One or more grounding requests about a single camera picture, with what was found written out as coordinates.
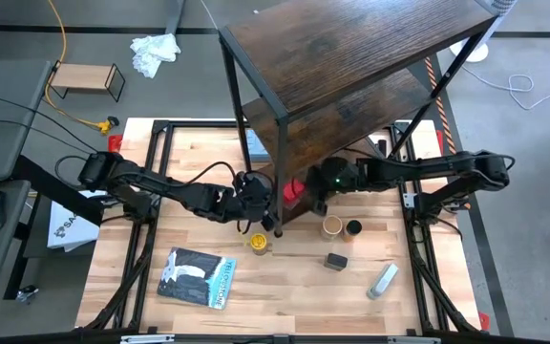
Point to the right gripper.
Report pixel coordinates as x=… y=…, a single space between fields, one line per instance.
x=334 y=177

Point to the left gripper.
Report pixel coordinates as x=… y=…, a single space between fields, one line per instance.
x=255 y=196

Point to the tan-lid spice jar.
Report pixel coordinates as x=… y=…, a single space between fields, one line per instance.
x=332 y=225

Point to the yellow-lid spice jar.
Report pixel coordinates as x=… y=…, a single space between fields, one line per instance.
x=259 y=242

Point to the red-lid patterned spice tin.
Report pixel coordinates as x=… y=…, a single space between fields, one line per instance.
x=293 y=192

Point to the black-lid orange spice bottle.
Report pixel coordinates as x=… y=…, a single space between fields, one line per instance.
x=352 y=228

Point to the dark grey block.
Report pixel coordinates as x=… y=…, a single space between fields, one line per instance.
x=336 y=261

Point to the dark wood three-tier shelf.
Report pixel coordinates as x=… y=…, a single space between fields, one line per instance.
x=342 y=52

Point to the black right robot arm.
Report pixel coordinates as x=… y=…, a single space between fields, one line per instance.
x=437 y=169

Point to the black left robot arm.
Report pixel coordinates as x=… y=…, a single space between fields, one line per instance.
x=160 y=186

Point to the black stapler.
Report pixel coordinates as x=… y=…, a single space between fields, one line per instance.
x=383 y=145

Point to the Yellowstone book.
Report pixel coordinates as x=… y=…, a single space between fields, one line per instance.
x=194 y=277

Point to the silver grey stapler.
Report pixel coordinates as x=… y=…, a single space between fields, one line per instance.
x=383 y=282

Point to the red clamp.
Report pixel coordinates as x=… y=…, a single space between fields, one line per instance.
x=484 y=321
x=114 y=142

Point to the white printed paper bag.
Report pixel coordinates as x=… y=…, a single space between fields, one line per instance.
x=72 y=229

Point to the crumpled white cloth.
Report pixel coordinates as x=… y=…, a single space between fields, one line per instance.
x=153 y=52

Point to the white tower fan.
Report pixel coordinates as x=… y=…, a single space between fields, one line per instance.
x=471 y=50

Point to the small metal clip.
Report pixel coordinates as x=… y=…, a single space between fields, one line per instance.
x=27 y=293

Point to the black aluminium rig frame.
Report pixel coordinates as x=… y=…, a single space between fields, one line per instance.
x=142 y=267

